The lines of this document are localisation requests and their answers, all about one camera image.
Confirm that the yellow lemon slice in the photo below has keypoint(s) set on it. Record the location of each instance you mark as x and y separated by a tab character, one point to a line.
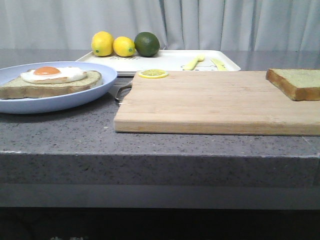
153	73

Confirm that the bread slice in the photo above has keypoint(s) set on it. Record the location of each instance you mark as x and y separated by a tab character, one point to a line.
297	84
18	88

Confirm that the light blue round plate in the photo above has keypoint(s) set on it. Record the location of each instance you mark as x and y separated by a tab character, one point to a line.
55	103

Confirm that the yellow plastic spoon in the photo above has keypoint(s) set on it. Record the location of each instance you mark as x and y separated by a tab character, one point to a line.
192	64

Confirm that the grey white curtain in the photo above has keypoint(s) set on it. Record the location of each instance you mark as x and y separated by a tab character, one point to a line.
225	25

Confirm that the wooden cutting board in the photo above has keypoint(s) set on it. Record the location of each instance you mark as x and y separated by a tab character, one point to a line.
214	102

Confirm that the yellow plastic knife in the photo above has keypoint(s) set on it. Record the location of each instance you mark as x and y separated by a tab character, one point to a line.
220	65

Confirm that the left yellow lemon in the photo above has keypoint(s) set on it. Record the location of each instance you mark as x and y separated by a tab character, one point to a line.
102	44

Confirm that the white rectangular tray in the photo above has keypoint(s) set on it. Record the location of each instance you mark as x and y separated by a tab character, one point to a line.
168	60

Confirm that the metal cutting board handle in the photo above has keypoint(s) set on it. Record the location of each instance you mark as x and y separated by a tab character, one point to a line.
121	92

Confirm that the green lime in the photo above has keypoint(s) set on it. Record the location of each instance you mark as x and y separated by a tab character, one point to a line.
146	44

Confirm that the fried egg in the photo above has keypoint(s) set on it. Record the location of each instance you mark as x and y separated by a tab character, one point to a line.
53	75

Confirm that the right yellow lemon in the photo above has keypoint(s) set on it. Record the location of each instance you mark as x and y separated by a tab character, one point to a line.
124	46

